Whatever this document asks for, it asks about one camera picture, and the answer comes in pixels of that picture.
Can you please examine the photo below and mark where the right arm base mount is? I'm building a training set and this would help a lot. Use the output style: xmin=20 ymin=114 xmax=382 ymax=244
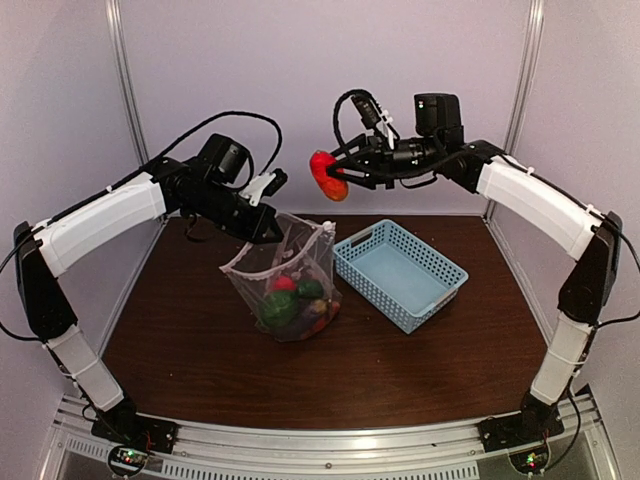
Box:
xmin=477 ymin=393 xmax=564 ymax=476

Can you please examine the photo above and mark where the right black cable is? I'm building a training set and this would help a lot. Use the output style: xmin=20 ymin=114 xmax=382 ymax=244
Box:
xmin=332 ymin=88 xmax=381 ymax=156

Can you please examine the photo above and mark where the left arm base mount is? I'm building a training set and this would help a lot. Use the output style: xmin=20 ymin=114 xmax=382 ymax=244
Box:
xmin=88 ymin=395 xmax=178 ymax=479

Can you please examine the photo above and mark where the clear zip top bag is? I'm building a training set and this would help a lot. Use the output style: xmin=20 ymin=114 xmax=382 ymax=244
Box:
xmin=220 ymin=213 xmax=342 ymax=342

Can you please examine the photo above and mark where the green toy avocado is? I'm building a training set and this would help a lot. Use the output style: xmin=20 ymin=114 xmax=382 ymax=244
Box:
xmin=295 ymin=279 xmax=325 ymax=300

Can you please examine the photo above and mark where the front aluminium rail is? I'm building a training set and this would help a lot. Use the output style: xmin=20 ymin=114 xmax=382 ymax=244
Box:
xmin=36 ymin=392 xmax=622 ymax=479

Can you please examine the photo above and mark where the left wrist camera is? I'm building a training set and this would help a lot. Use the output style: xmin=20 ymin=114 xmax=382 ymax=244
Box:
xmin=240 ymin=168 xmax=288 ymax=207

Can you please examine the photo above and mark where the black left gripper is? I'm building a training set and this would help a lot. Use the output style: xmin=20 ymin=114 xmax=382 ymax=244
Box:
xmin=186 ymin=179 xmax=284 ymax=243

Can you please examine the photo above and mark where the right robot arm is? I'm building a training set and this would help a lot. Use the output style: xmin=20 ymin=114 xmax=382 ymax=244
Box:
xmin=325 ymin=89 xmax=623 ymax=442

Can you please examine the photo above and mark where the purple toy eggplant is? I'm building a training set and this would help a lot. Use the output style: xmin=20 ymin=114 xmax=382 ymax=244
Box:
xmin=281 ymin=312 xmax=326 ymax=341

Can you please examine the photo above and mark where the aluminium frame post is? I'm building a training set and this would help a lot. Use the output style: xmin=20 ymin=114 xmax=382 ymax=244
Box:
xmin=482 ymin=0 xmax=545 ymax=221
xmin=105 ymin=0 xmax=149 ymax=165

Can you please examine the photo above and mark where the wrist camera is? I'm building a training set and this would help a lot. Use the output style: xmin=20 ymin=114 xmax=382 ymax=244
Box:
xmin=351 ymin=93 xmax=400 ymax=150
xmin=240 ymin=168 xmax=288 ymax=207

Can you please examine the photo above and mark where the black cable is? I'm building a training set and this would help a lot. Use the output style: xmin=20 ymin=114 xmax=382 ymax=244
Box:
xmin=0 ymin=110 xmax=284 ymax=341
xmin=332 ymin=88 xmax=381 ymax=156

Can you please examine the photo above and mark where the orange red toy pepper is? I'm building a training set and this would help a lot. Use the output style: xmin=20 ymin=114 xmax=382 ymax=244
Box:
xmin=309 ymin=150 xmax=349 ymax=202

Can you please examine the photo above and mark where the red toy tomato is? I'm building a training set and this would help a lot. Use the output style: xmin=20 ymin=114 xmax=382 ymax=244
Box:
xmin=271 ymin=275 xmax=297 ymax=292

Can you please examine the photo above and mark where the green toy cucumber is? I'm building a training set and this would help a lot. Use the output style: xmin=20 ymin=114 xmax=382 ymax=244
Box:
xmin=260 ymin=290 xmax=298 ymax=328

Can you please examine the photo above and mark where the light blue plastic basket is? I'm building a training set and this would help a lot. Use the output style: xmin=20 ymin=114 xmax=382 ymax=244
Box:
xmin=334 ymin=219 xmax=469 ymax=334

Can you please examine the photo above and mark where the right aluminium frame post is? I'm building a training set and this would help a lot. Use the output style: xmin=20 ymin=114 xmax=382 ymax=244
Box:
xmin=482 ymin=0 xmax=545 ymax=221

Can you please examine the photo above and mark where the left black cable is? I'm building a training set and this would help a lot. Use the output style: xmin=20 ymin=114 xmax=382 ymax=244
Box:
xmin=0 ymin=110 xmax=284 ymax=341

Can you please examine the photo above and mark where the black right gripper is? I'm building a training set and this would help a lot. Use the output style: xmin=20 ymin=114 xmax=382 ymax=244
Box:
xmin=325 ymin=130 xmax=442 ymax=190

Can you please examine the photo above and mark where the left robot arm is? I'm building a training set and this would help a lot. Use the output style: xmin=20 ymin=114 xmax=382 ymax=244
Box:
xmin=14 ymin=134 xmax=287 ymax=444

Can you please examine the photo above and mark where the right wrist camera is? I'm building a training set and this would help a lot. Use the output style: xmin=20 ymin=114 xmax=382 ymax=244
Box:
xmin=351 ymin=93 xmax=400 ymax=150

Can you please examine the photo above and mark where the left aluminium frame post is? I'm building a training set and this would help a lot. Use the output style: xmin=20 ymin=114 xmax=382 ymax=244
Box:
xmin=105 ymin=0 xmax=149 ymax=165

